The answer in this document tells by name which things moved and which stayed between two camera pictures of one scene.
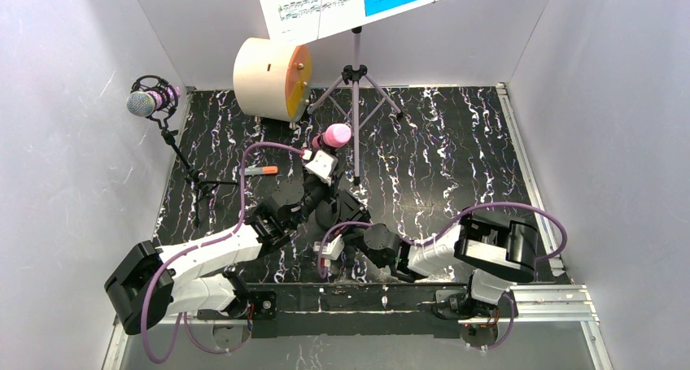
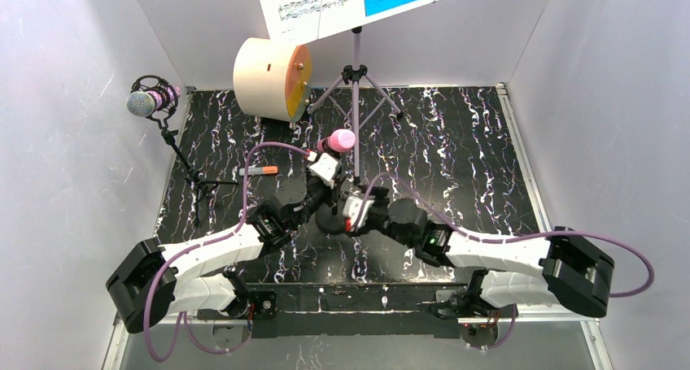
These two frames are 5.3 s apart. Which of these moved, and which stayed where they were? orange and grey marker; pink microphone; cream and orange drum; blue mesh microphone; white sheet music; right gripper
Moved: right gripper; pink microphone
Stayed: white sheet music; blue mesh microphone; orange and grey marker; cream and orange drum
